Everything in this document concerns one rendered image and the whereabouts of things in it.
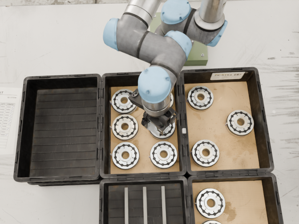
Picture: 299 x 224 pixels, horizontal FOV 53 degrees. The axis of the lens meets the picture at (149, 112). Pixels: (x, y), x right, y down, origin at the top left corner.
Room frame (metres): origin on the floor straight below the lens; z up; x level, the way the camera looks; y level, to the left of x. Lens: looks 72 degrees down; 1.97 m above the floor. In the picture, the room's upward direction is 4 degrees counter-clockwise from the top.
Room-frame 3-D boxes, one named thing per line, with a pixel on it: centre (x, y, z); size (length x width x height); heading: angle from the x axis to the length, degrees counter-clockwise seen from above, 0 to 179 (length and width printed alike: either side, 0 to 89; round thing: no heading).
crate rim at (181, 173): (0.31, 0.03, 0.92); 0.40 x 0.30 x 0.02; 178
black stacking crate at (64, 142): (0.32, 0.33, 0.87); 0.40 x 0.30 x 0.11; 178
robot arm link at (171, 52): (0.38, -0.05, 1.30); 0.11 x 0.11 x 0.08; 61
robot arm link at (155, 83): (0.28, -0.02, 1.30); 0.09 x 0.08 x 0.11; 151
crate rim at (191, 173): (0.30, -0.27, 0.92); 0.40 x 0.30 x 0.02; 178
